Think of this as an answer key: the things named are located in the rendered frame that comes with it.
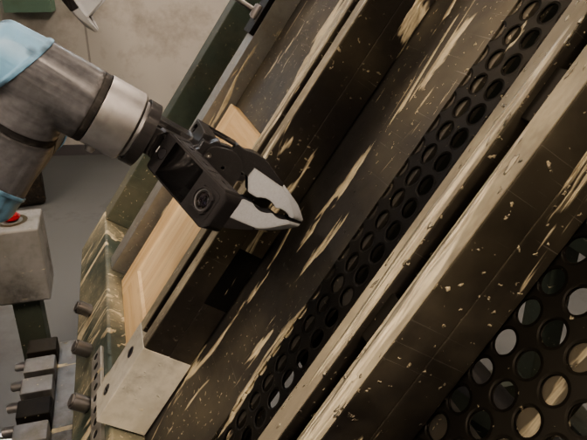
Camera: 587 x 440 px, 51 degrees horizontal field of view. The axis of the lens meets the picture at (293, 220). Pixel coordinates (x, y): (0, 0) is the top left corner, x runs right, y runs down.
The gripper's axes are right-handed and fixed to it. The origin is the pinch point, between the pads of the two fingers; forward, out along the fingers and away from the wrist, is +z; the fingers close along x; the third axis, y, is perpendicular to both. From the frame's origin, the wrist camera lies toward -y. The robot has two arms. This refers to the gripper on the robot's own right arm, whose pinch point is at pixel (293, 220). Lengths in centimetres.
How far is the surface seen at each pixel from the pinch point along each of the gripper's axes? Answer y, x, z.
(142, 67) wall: 409, 46, 31
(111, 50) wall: 413, 47, 6
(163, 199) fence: 51, 20, 0
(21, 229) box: 70, 46, -19
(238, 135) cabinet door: 34.4, -0.3, 0.2
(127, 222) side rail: 75, 37, 1
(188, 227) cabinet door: 32.2, 16.9, 0.5
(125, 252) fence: 51, 34, -1
